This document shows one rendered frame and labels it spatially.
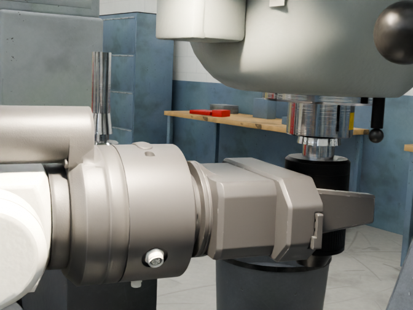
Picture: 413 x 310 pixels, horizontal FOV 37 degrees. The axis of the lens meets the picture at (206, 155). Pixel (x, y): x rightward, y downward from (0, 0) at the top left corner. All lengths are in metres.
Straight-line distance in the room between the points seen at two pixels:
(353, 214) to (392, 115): 5.18
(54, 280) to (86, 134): 0.46
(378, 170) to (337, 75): 5.36
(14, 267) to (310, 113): 0.22
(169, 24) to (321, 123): 0.13
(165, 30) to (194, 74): 7.39
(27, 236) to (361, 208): 0.23
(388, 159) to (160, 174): 5.31
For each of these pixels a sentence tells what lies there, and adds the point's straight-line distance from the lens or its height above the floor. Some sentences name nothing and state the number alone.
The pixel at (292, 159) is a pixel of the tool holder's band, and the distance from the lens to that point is 0.44.
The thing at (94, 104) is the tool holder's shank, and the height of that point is 1.28.
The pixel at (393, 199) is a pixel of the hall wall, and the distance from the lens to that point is 5.66.
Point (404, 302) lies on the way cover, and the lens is 0.84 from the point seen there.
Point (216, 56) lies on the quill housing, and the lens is 0.40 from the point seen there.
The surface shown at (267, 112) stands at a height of 0.94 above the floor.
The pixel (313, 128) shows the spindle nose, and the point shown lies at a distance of 0.43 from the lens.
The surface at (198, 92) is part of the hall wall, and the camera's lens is 7.67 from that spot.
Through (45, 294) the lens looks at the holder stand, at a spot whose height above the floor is 1.02.
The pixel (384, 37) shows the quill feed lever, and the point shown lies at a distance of 0.30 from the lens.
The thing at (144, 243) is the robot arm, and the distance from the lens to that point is 0.37.
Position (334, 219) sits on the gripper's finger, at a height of 1.23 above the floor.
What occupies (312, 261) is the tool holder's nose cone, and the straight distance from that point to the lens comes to 0.46.
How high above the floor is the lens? 1.32
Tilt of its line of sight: 8 degrees down
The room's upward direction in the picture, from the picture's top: 3 degrees clockwise
